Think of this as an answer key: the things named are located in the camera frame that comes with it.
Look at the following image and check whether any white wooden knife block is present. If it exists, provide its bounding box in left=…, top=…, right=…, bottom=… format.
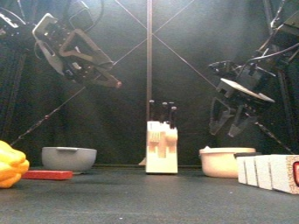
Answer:
left=144, top=120, right=180, bottom=175

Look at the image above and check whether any black-handled toy knife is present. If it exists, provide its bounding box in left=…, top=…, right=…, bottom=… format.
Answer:
left=162, top=101, right=170, bottom=123
left=148, top=99, right=155, bottom=122
left=170, top=106, right=179, bottom=130

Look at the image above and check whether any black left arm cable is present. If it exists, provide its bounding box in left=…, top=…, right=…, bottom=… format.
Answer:
left=83, top=0, right=107, bottom=33

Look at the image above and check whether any small white box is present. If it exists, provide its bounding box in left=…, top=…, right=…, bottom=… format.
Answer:
left=244, top=156, right=259, bottom=188
left=236, top=156, right=248, bottom=185
left=254, top=155, right=274, bottom=191

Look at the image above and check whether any yellow toy bell pepper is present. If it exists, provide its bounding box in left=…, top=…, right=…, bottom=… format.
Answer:
left=0, top=140, right=31, bottom=189

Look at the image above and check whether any white box with red print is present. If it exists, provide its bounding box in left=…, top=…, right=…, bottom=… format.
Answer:
left=268, top=154, right=299, bottom=195

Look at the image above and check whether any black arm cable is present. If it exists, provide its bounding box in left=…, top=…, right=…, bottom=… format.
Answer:
left=83, top=0, right=107, bottom=33
left=248, top=40, right=299, bottom=66

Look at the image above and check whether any white round rice bowl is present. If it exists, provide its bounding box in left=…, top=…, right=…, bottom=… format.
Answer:
left=199, top=145, right=258, bottom=179

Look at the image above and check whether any diagonal metal brace rod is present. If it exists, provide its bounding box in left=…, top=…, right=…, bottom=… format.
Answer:
left=9, top=0, right=196, bottom=147
left=114, top=0, right=296, bottom=155

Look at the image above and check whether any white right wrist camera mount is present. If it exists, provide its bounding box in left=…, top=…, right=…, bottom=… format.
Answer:
left=216, top=77, right=276, bottom=103

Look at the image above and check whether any red flat block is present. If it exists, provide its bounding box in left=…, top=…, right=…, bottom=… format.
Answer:
left=21, top=170, right=75, bottom=181

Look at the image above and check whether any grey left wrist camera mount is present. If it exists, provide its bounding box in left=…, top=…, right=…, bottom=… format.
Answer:
left=32, top=12, right=67, bottom=76

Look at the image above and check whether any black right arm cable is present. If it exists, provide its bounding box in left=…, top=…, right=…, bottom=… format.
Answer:
left=248, top=40, right=299, bottom=66

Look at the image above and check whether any grey toy pot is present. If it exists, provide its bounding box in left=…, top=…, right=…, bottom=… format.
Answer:
left=41, top=146, right=99, bottom=173

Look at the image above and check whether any vertical metal frame pole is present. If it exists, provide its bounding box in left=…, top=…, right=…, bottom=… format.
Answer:
left=144, top=0, right=155, bottom=122

